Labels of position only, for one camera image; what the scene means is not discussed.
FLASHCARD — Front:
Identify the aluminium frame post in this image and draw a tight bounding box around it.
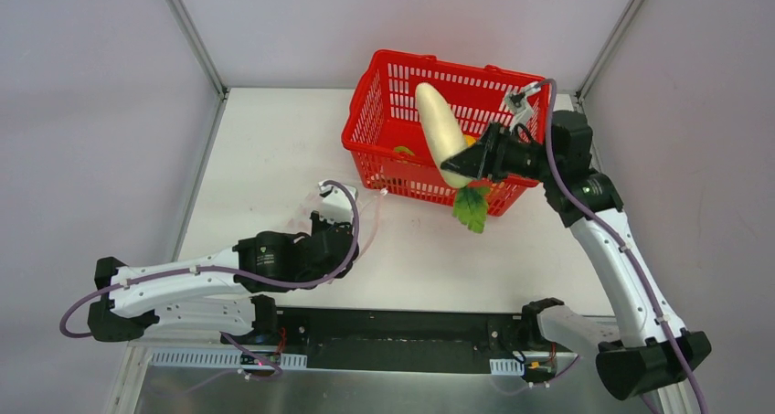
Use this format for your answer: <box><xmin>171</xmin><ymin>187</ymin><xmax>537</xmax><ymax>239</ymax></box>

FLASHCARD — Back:
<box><xmin>165</xmin><ymin>0</ymin><xmax>228</xmax><ymax>101</ymax></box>
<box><xmin>574</xmin><ymin>0</ymin><xmax>648</xmax><ymax>106</ymax></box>

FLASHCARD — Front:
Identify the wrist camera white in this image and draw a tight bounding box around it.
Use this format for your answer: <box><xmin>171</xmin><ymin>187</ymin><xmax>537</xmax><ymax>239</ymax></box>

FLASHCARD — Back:
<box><xmin>317</xmin><ymin>181</ymin><xmax>358</xmax><ymax>223</ymax></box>
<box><xmin>503</xmin><ymin>81</ymin><xmax>541</xmax><ymax>133</ymax></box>

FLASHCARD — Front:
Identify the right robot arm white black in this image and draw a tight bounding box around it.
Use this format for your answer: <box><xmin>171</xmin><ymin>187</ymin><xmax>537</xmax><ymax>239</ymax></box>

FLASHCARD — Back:
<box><xmin>439</xmin><ymin>111</ymin><xmax>711</xmax><ymax>412</ymax></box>

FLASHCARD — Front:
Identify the green vegetable in basket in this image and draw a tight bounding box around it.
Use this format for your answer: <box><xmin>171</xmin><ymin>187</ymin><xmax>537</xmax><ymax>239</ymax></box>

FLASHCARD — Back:
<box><xmin>393</xmin><ymin>145</ymin><xmax>415</xmax><ymax>156</ymax></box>

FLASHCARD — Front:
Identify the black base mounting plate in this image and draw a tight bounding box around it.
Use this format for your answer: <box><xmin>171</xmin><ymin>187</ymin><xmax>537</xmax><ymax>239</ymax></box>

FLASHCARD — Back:
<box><xmin>234</xmin><ymin>307</ymin><xmax>567</xmax><ymax>382</ymax></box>

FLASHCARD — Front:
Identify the red plastic shopping basket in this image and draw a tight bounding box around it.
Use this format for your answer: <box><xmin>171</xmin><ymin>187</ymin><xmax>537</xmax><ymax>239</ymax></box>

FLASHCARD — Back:
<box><xmin>341</xmin><ymin>49</ymin><xmax>550</xmax><ymax>216</ymax></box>

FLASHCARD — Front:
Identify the left aluminium frame post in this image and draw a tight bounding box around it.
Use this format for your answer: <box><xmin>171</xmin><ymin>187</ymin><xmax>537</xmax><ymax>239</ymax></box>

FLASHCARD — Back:
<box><xmin>165</xmin><ymin>0</ymin><xmax>228</xmax><ymax>101</ymax></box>

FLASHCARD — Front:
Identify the white daikon radish toy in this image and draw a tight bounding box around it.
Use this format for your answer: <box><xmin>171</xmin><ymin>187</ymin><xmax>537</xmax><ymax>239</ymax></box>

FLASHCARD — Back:
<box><xmin>415</xmin><ymin>82</ymin><xmax>490</xmax><ymax>234</ymax></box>

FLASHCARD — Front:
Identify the right aluminium frame post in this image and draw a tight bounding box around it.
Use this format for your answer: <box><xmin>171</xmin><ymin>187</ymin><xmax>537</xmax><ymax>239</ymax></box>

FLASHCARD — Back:
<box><xmin>574</xmin><ymin>0</ymin><xmax>648</xmax><ymax>106</ymax></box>

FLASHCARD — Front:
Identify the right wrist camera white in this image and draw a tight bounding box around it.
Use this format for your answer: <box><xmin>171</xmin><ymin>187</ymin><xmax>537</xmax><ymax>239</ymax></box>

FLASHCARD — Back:
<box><xmin>503</xmin><ymin>81</ymin><xmax>541</xmax><ymax>133</ymax></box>

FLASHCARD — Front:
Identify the clear pink zip top bag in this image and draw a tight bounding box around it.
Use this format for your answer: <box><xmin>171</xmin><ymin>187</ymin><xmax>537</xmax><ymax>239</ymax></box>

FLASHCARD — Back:
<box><xmin>281</xmin><ymin>188</ymin><xmax>388</xmax><ymax>260</ymax></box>

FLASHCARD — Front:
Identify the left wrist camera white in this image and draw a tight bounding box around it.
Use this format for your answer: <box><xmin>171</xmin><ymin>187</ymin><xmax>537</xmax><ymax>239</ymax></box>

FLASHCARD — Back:
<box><xmin>317</xmin><ymin>181</ymin><xmax>358</xmax><ymax>223</ymax></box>

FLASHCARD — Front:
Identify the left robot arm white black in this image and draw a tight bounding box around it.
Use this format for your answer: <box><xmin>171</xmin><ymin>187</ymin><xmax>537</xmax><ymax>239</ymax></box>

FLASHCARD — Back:
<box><xmin>87</xmin><ymin>212</ymin><xmax>360</xmax><ymax>345</ymax></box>

